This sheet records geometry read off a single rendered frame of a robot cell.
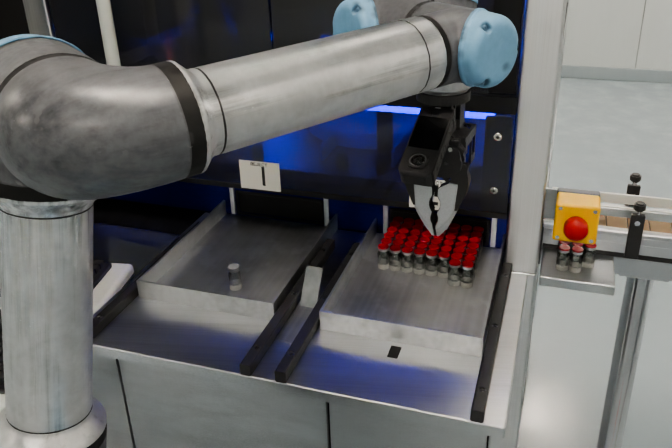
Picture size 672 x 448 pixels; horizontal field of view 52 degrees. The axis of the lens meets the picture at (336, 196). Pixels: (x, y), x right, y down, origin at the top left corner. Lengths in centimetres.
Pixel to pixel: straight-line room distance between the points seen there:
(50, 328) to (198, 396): 107
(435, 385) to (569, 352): 161
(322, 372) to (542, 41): 61
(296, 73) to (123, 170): 17
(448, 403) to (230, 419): 86
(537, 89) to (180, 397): 113
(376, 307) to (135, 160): 73
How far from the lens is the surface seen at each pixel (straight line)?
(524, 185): 124
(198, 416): 182
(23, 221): 69
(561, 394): 244
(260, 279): 128
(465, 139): 94
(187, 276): 132
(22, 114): 56
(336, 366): 107
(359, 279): 127
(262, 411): 171
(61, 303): 72
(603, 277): 134
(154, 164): 54
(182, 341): 116
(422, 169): 86
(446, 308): 120
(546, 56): 116
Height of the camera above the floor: 156
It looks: 25 degrees down
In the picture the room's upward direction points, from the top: 2 degrees counter-clockwise
